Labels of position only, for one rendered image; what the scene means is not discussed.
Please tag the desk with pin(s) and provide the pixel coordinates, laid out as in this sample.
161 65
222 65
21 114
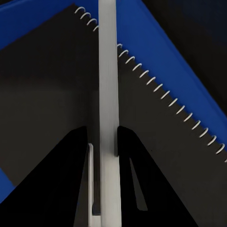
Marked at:
202 26

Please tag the notebook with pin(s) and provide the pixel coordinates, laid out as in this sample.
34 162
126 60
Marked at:
49 85

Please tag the pen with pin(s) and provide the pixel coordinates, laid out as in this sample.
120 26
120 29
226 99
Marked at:
110 191

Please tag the folder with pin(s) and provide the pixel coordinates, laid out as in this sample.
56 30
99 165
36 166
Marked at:
142 30

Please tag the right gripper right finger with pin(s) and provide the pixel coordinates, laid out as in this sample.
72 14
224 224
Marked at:
165 208

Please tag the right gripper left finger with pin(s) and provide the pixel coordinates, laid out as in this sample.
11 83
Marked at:
48 195

